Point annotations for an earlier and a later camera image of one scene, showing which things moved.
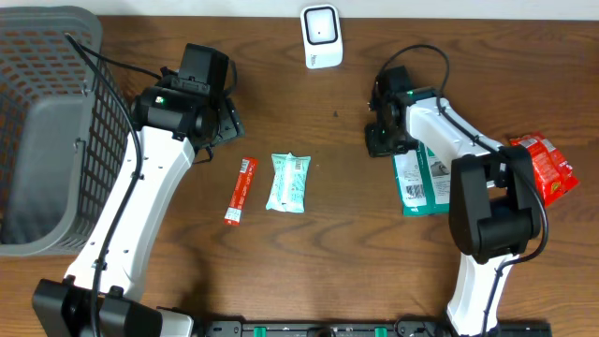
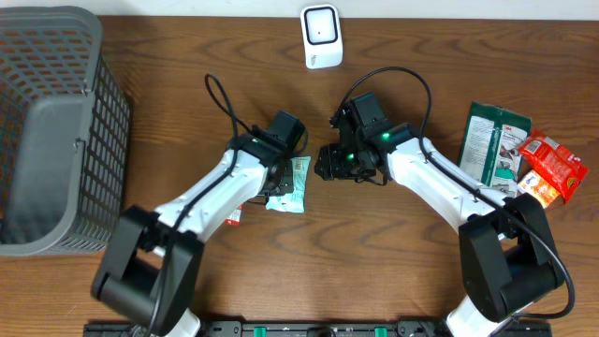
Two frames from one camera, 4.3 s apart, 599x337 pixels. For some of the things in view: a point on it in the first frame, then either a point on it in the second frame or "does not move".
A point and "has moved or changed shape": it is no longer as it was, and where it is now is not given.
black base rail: x=362 y=329 does not move
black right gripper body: x=385 y=140 → x=345 y=162
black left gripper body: x=226 y=124 → x=285 y=184
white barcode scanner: x=322 y=35 does not move
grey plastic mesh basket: x=63 y=131 does not move
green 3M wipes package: x=424 y=182 has moved or changed shape
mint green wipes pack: x=289 y=183 does not move
